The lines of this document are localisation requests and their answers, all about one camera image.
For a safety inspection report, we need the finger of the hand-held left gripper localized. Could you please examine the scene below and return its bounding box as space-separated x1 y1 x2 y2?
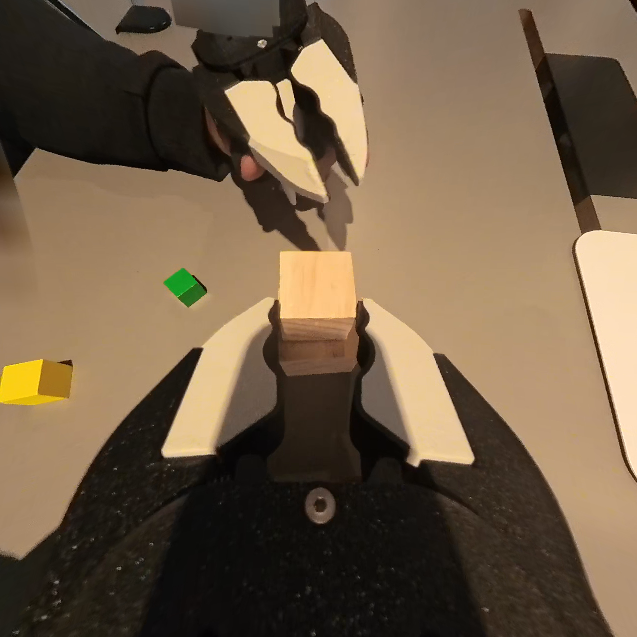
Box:
224 79 331 206
290 39 370 187

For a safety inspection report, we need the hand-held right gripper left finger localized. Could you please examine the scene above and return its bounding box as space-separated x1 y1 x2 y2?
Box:
162 298 287 458

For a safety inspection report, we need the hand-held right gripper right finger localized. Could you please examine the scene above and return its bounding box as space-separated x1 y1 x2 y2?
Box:
351 298 474 467

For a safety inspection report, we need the yellow wooden cube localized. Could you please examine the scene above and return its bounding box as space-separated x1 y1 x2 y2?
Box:
0 359 73 406

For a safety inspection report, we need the person's left forearm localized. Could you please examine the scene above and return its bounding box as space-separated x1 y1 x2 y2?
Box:
0 0 162 175

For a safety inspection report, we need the person's left hand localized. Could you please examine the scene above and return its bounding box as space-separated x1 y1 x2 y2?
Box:
147 50 264 182

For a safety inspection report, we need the black computer mouse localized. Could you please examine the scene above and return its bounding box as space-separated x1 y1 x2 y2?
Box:
115 6 173 35

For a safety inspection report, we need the green wooden cube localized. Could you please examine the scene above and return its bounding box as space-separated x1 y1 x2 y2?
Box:
163 268 208 308

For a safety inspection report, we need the white document stand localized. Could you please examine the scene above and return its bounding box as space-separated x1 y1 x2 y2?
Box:
572 230 637 482

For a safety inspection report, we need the black flat panel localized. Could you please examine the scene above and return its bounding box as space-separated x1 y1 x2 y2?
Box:
540 52 637 201

